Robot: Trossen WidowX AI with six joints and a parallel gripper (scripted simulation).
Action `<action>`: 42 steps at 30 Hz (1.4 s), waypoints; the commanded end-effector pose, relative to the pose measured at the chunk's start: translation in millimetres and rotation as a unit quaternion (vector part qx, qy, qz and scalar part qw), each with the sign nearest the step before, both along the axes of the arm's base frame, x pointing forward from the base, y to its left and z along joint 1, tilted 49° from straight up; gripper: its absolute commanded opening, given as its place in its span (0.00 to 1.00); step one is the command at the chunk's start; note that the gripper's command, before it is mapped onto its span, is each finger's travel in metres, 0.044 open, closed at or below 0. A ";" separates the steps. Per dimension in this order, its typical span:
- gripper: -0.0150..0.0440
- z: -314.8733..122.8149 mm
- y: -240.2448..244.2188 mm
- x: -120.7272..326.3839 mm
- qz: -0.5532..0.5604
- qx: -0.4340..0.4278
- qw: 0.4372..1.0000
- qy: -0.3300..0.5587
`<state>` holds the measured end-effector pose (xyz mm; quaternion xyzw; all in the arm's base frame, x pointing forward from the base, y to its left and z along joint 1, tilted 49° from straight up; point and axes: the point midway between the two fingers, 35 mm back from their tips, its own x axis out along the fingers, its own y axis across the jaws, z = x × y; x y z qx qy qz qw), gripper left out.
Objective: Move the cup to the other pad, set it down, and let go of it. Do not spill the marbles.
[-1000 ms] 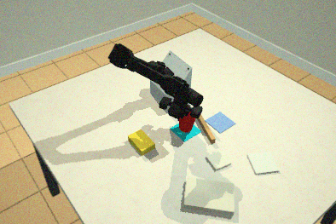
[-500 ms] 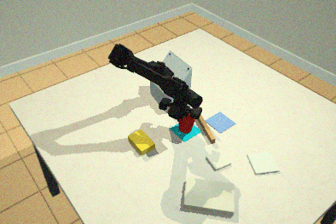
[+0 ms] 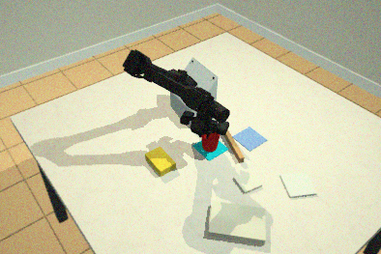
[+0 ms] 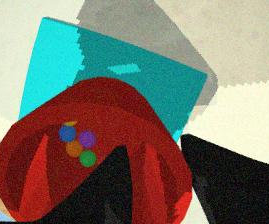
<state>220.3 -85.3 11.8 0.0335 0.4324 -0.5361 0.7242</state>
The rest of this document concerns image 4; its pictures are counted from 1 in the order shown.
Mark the orange marble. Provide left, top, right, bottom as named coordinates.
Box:
left=65, top=139, right=83, bottom=157

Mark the blue marble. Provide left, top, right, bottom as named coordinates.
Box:
left=59, top=126, right=76, bottom=142

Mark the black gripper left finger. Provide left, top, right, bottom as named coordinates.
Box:
left=0, top=146, right=133, bottom=224

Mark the green marble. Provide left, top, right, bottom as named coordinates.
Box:
left=79, top=149, right=96, bottom=167

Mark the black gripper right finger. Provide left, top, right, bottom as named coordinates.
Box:
left=180, top=134, right=269, bottom=224

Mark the purple marble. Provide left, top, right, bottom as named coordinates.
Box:
left=79, top=131, right=96, bottom=148

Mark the red cup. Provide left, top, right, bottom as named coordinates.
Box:
left=0, top=77, right=193, bottom=224

